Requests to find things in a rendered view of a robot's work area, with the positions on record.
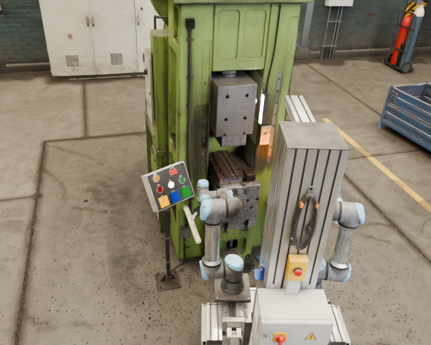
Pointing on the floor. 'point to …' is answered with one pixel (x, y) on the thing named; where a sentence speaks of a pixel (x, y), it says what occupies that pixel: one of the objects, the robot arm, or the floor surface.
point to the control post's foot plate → (167, 281)
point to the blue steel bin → (417, 115)
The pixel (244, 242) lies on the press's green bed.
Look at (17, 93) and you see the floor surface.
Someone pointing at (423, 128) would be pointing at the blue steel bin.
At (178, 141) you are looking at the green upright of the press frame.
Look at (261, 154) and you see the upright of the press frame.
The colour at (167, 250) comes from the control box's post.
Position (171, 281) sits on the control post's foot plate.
